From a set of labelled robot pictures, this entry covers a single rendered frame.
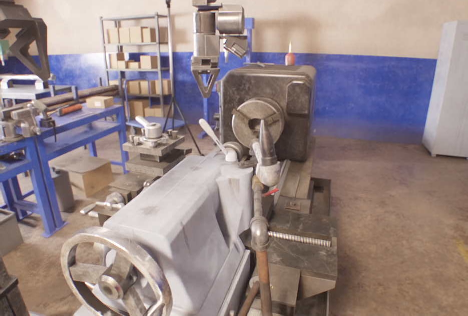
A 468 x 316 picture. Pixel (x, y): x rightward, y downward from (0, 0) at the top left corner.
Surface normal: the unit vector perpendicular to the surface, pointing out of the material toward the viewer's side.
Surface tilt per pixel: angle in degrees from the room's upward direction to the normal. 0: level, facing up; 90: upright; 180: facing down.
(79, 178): 90
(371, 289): 0
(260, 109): 90
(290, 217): 0
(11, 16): 60
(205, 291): 66
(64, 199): 90
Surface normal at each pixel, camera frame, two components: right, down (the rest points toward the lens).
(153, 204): 0.00, -0.95
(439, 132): -0.30, 0.31
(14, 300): 0.99, 0.05
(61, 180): 0.87, 0.16
